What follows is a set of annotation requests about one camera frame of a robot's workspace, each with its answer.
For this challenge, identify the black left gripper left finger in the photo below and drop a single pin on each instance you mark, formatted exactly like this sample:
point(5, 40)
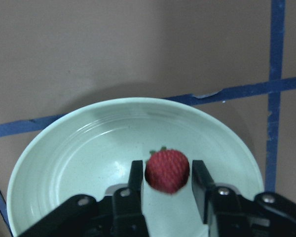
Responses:
point(136, 176)

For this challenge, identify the red strawberry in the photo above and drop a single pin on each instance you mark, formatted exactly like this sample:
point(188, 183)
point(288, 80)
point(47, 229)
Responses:
point(167, 170)

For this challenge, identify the light green plate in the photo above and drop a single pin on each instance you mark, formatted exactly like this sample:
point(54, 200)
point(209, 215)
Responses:
point(91, 149)

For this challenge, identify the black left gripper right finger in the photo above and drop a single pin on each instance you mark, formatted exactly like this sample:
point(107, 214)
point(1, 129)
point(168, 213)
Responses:
point(202, 186)

